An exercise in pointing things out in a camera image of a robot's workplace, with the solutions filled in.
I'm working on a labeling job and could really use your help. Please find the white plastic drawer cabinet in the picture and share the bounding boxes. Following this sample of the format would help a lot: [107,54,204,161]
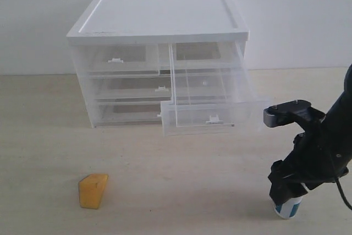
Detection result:
[67,0,249,128]

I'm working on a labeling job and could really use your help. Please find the clear bottom wide drawer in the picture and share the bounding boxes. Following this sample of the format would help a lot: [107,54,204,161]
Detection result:
[94,103,161,125]

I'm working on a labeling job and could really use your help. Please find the clear wide drawer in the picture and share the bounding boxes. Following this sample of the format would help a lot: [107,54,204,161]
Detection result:
[94,76,172,100]
[94,103,161,125]

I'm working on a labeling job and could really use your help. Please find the yellow cheese wedge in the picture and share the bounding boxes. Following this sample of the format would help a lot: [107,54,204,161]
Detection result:
[78,173,108,210]

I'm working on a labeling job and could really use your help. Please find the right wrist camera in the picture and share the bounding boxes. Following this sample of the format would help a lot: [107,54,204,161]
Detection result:
[263,100,326,132]

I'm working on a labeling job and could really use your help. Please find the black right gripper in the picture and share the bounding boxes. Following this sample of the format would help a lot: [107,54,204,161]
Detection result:
[268,130,349,205]

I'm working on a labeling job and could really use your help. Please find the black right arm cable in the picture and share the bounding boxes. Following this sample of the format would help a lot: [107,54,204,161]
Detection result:
[333,176,352,210]

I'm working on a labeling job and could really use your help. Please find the white blue labelled bottle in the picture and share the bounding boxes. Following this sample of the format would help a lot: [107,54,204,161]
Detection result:
[274,196,303,220]

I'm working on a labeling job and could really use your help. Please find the clear middle wide drawer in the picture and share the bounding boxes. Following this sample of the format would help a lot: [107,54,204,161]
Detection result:
[94,76,172,100]

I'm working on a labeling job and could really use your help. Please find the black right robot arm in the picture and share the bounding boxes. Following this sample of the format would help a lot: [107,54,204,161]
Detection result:
[263,69,351,205]

